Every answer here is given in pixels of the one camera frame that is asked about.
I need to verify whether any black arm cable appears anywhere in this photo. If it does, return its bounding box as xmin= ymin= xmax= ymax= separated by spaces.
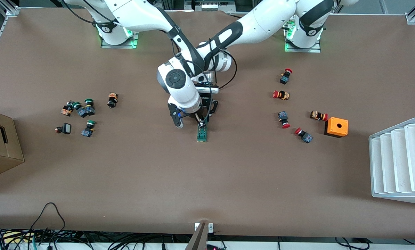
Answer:
xmin=171 ymin=31 xmax=213 ymax=122
xmin=209 ymin=39 xmax=238 ymax=90

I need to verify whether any orange box with round hole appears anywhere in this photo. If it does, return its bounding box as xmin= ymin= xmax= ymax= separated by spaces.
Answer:
xmin=324 ymin=117 xmax=349 ymax=139

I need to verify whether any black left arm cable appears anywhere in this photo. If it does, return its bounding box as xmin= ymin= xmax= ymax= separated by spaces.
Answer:
xmin=209 ymin=39 xmax=238 ymax=90

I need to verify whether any grey metal frame with lamp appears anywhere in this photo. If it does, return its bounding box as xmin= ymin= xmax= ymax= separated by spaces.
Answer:
xmin=185 ymin=0 xmax=236 ymax=11

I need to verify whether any brown table mat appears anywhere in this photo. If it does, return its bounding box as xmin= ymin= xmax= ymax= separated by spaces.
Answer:
xmin=0 ymin=8 xmax=415 ymax=240

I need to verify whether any white stepped rack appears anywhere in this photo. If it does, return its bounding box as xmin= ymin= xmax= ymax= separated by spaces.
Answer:
xmin=368 ymin=116 xmax=415 ymax=206

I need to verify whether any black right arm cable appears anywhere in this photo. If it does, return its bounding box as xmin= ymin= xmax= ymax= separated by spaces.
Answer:
xmin=171 ymin=31 xmax=213 ymax=122

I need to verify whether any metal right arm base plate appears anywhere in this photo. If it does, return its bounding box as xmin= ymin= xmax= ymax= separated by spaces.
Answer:
xmin=101 ymin=10 xmax=140 ymax=49

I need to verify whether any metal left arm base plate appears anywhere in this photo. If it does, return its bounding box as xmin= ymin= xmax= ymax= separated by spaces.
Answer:
xmin=285 ymin=16 xmax=322 ymax=53

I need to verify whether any camera mount post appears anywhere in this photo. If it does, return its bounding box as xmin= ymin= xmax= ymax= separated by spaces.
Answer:
xmin=185 ymin=222 xmax=214 ymax=250

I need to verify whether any black looping cable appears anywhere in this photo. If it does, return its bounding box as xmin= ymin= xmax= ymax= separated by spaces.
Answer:
xmin=30 ymin=202 xmax=66 ymax=240

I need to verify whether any red mushroom button blue block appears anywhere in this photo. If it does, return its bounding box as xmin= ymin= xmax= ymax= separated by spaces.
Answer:
xmin=279 ymin=68 xmax=293 ymax=85
xmin=278 ymin=111 xmax=291 ymax=129
xmin=294 ymin=127 xmax=314 ymax=144

